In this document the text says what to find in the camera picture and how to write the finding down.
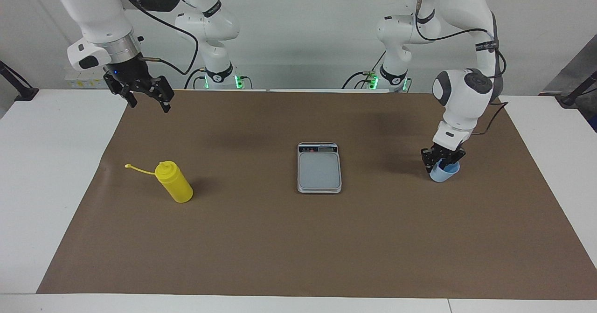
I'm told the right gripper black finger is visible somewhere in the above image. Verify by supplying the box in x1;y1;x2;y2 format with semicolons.
104;73;139;108
148;76;174;113

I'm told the light blue plastic cup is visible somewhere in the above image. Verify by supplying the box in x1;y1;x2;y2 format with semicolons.
429;159;461;183

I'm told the yellow squeeze bottle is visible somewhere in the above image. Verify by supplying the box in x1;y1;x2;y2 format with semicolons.
125;160;194;204

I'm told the silver digital kitchen scale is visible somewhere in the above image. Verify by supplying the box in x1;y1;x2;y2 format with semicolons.
297;142;342;195

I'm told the black clamp stand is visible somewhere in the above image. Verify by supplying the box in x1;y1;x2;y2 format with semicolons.
0;60;39;101
560;70;597;107

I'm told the brown paper mat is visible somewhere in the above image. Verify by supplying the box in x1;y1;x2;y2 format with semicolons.
36;89;597;300

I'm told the black base cable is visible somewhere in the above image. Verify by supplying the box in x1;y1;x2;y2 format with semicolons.
184;68;208;90
342;70;374;90

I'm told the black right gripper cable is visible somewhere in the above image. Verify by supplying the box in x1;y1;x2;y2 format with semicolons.
114;0;200;76

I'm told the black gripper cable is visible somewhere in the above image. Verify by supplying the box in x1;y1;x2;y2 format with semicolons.
414;0;509;136
114;0;200;76

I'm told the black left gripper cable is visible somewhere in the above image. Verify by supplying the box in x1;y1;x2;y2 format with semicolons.
414;0;509;136

